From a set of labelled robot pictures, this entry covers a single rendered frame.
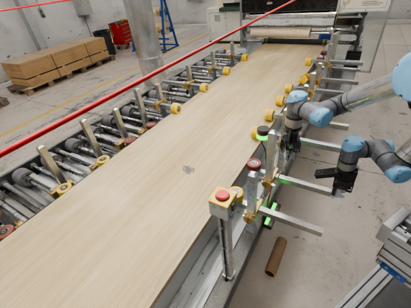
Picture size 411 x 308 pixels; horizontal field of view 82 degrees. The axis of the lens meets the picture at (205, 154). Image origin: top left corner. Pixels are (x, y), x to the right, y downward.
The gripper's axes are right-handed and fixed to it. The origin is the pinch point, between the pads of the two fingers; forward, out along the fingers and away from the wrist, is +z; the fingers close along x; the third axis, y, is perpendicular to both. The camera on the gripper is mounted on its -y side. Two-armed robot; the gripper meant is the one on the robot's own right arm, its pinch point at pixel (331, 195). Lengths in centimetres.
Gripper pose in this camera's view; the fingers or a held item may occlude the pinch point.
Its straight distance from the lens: 138.3
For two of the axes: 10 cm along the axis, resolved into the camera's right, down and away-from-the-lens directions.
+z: 1.1, 7.9, 6.0
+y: 8.6, 2.3, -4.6
